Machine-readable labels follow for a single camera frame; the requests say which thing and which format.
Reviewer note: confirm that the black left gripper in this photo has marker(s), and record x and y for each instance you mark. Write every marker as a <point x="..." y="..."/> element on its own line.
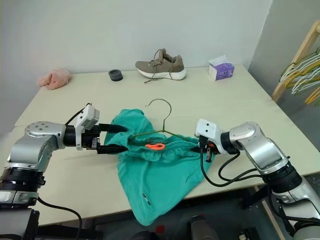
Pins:
<point x="88" y="140"/>

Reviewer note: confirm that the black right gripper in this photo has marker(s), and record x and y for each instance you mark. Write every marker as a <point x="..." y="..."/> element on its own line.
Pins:
<point x="203" y="143"/>

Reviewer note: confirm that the green shorts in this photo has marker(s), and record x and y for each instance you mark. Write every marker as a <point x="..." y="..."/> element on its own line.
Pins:
<point x="155" y="180"/>

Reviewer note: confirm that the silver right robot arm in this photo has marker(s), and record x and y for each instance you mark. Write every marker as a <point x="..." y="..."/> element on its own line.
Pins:
<point x="262" y="150"/>

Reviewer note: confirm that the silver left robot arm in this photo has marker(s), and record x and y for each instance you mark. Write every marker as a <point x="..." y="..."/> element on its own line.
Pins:
<point x="32" y="147"/>

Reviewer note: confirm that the dark rounded shape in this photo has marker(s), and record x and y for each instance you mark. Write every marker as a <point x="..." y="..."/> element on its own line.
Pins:
<point x="200" y="227"/>

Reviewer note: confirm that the pink fluffy cloth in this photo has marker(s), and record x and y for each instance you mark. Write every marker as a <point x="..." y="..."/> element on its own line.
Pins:
<point x="53" y="80"/>

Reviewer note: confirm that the purple tissue pack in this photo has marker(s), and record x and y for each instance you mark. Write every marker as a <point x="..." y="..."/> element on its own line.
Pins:
<point x="223" y="70"/>

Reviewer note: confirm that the small red block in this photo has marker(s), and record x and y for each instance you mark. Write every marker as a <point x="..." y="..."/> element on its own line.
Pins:
<point x="160" y="229"/>

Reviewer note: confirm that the taupe sneaker with white sole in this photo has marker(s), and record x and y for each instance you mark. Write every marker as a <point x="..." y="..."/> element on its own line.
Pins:
<point x="170" y="66"/>

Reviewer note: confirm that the wooden clothes rack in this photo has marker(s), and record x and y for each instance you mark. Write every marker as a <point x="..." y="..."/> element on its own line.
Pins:
<point x="295" y="60"/>

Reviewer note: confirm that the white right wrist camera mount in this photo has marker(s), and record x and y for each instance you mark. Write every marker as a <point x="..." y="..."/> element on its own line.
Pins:
<point x="206" y="128"/>

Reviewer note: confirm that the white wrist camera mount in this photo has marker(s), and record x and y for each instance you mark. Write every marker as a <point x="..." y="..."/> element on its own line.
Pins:
<point x="206" y="128"/>
<point x="87" y="117"/>

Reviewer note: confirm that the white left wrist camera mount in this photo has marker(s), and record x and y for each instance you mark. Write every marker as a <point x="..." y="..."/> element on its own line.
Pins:
<point x="87" y="117"/>

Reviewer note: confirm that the black table frame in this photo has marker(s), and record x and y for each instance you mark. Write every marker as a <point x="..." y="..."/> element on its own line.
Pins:
<point x="252" y="197"/>

